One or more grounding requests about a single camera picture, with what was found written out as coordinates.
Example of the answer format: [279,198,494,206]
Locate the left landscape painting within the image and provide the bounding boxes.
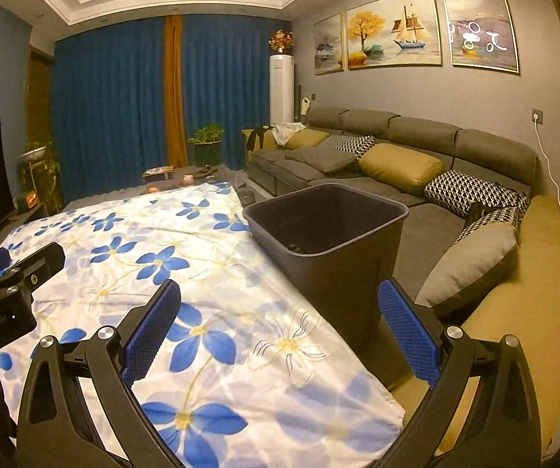
[313,14,344,75]

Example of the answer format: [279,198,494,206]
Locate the white charging cable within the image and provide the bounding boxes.
[533,117,560,211]

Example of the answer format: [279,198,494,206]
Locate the wall power socket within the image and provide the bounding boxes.
[532,109,543,125]

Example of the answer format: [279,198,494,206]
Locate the mustard sofa chaise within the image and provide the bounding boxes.
[394,195,560,448]

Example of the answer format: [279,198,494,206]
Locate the near black white patterned cushion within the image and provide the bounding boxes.
[424,170,531,218]

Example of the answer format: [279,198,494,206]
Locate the blue floral white tablecloth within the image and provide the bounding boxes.
[0,184,405,467]

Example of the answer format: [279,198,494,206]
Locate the dark grey cushion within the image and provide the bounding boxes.
[285,147,356,174]

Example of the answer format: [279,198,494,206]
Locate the blue window curtain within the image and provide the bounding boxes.
[51,15,293,201]

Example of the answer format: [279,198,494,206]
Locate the far black white patterned cushion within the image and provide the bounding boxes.
[319,134,376,160]

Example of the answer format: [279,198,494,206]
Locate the dark coffee table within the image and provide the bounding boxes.
[63,164,267,211]

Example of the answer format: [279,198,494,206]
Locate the white cloth on sofa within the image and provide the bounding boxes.
[271,122,305,147]

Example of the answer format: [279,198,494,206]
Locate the dark purple trash bin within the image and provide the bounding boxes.
[242,182,410,352]

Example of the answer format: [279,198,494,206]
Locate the far mustard cushion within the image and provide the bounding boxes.
[284,128,329,150]

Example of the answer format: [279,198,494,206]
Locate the green potted plant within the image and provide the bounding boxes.
[187,122,224,167]

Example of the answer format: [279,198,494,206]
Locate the near mustard cushion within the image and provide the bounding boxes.
[358,144,445,197]

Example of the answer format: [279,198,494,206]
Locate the white standing air conditioner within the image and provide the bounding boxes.
[269,54,294,125]

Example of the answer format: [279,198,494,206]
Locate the orange artificial flower bouquet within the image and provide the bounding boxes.
[268,30,294,55]

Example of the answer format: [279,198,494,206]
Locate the right purple landscape painting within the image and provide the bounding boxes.
[443,0,520,75]

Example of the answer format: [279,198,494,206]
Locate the black white patterned cushion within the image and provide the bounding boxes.
[319,134,376,160]
[424,170,531,218]

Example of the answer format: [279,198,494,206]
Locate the mustard cushion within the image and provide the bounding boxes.
[358,144,445,197]
[284,128,329,150]

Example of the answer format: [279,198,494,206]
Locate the orange curtain strip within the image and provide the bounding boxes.
[164,15,188,168]

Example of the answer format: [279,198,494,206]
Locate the sailboat tree painting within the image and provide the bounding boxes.
[346,0,443,70]

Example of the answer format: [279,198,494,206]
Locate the flat box on table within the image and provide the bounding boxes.
[142,166,174,183]

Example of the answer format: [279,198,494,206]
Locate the grey sectional sofa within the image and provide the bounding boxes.
[246,107,540,296]

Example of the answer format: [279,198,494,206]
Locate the light grey cushion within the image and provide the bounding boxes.
[415,222,518,322]

